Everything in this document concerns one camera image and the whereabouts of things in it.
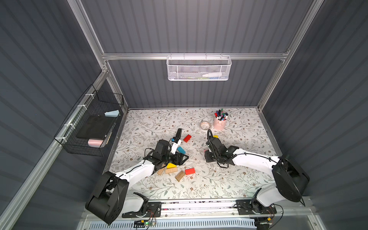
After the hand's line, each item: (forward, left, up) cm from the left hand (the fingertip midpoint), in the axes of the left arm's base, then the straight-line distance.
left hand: (185, 157), depth 84 cm
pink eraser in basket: (-3, +42, +21) cm, 47 cm away
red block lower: (-5, -2, -9) cm, 11 cm away
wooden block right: (-8, +4, -8) cm, 11 cm away
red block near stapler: (+19, -1, -8) cm, 21 cm away
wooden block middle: (-5, +10, -8) cm, 14 cm away
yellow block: (-5, +9, +1) cm, 10 cm away
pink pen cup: (+27, -24, +3) cm, 36 cm away
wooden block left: (-5, +16, -8) cm, 19 cm away
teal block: (+10, +3, -9) cm, 14 cm away
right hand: (+2, -13, -3) cm, 13 cm away
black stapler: (+19, +5, -5) cm, 20 cm away
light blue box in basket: (+20, +41, +18) cm, 49 cm away
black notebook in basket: (+5, +44, +23) cm, 50 cm away
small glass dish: (+30, -15, -7) cm, 35 cm away
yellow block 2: (+21, -22, -9) cm, 32 cm away
